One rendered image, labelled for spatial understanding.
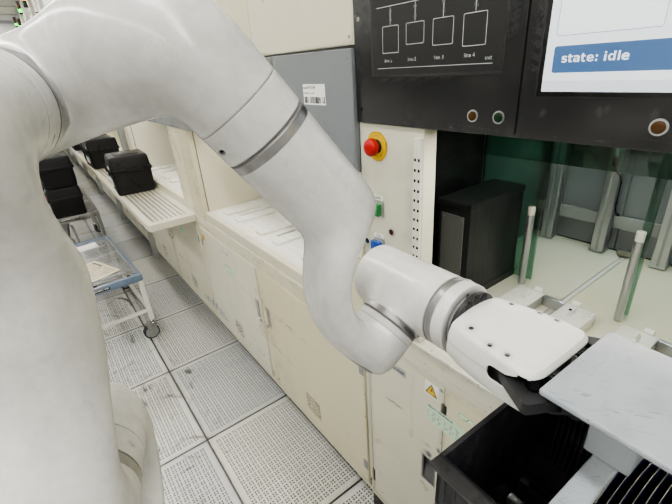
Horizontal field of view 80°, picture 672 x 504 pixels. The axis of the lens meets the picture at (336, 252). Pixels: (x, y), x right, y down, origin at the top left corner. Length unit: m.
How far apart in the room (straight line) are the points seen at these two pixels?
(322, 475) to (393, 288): 1.47
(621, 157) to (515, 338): 0.85
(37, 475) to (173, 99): 0.35
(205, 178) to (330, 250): 1.88
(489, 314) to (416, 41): 0.56
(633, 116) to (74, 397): 0.70
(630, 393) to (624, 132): 0.37
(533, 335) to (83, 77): 0.44
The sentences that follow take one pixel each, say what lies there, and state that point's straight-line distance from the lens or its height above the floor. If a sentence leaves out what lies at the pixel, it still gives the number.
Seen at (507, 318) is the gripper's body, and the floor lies 1.29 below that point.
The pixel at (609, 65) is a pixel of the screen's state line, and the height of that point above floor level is 1.50.
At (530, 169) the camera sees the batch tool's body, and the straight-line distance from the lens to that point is 1.31.
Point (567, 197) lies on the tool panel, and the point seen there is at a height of 1.02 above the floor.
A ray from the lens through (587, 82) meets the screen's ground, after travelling 0.68.
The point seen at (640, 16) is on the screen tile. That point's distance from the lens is 0.66.
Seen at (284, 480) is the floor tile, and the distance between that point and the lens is 1.90.
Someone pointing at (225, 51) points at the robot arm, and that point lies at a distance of 0.35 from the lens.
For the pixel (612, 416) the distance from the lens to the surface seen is 0.37.
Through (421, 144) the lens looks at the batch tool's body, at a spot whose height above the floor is 1.37.
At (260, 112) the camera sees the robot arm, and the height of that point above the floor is 1.50.
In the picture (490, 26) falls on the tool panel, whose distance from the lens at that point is 0.75.
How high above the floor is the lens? 1.53
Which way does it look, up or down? 25 degrees down
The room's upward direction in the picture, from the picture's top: 4 degrees counter-clockwise
